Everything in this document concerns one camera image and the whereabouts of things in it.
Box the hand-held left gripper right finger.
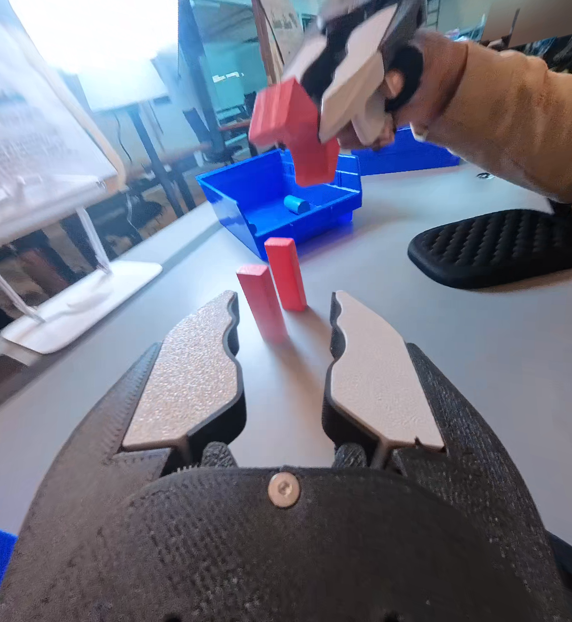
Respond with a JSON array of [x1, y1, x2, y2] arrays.
[[321, 291, 446, 469]]

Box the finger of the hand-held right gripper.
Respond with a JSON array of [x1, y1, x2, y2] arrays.
[[317, 4, 399, 144], [282, 36, 328, 88]]

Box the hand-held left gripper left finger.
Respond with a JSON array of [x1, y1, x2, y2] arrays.
[[121, 290, 248, 474]]

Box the red wooden arch block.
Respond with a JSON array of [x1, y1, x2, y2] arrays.
[[248, 78, 341, 188]]

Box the red rectangular wooden block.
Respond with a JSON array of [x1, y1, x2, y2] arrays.
[[264, 237, 308, 312], [236, 265, 290, 345]]

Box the person's right hand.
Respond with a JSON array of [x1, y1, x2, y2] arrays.
[[338, 31, 461, 150]]

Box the poster on wooden easel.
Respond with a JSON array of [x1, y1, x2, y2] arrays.
[[252, 0, 316, 87]]

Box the black office chair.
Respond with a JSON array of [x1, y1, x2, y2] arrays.
[[183, 107, 243, 163]]

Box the white document stand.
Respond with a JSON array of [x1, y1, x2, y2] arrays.
[[0, 0, 163, 355]]

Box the black metal pole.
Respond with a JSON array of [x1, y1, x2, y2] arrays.
[[128, 104, 199, 219]]

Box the printed instruction sheet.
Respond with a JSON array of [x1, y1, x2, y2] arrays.
[[0, 5, 119, 244]]

